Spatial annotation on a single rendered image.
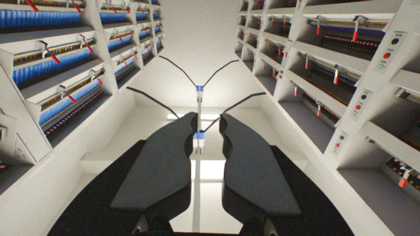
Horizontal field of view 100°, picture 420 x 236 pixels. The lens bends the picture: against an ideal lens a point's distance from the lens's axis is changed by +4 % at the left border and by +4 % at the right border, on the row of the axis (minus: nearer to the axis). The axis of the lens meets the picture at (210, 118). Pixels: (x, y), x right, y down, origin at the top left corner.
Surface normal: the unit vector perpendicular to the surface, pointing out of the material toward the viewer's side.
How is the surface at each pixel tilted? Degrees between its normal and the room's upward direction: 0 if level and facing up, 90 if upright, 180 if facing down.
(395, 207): 180
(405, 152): 108
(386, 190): 180
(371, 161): 90
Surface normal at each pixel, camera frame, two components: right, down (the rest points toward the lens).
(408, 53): 0.04, 0.51
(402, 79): -0.94, -0.28
